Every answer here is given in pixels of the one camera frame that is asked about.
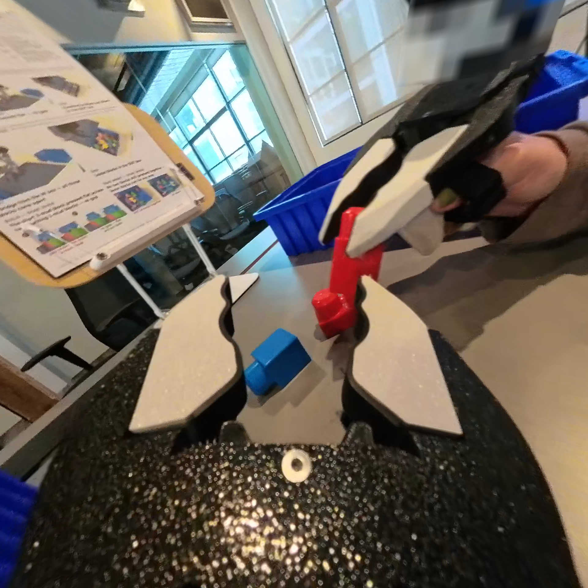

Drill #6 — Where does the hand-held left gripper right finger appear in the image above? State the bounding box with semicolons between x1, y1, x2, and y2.
342;275;463;453

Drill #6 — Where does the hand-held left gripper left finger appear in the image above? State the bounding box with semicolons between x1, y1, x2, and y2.
129;275;248;448

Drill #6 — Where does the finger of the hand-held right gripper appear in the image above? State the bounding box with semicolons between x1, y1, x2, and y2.
346;124;470;257
318;137;414;244

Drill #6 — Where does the long red mega block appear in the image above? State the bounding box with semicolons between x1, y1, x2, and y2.
335;208;386;300

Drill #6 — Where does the small red mega block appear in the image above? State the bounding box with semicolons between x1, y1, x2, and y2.
311;288;368;339

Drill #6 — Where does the small blue mega block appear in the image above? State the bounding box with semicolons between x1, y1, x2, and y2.
245;328;312;397

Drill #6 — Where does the blue plastic bin with blocks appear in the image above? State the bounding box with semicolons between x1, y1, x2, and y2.
0;469;38;588

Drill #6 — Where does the person's right hand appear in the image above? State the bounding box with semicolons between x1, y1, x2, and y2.
488;133;571;219

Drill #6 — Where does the large blue plastic bin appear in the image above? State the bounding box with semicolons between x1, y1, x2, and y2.
254;50;588;256

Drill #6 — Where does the stack of cardboard boxes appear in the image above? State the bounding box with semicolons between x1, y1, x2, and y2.
248;140;291;184

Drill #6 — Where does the white board stand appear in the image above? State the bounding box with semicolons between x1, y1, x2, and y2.
89;224;261;321

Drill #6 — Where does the black office chair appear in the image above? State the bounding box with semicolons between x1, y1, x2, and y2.
21;271;159;373

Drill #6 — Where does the white framed window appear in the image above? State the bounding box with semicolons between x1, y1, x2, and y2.
266;0;414;144

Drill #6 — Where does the dark framed background window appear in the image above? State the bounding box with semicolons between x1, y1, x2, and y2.
163;50;276;184

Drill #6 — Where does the brown wooden panel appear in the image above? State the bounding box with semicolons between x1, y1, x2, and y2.
0;356;60;422

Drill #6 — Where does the printed instruction sheet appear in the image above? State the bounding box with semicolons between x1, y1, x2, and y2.
0;0;206;279

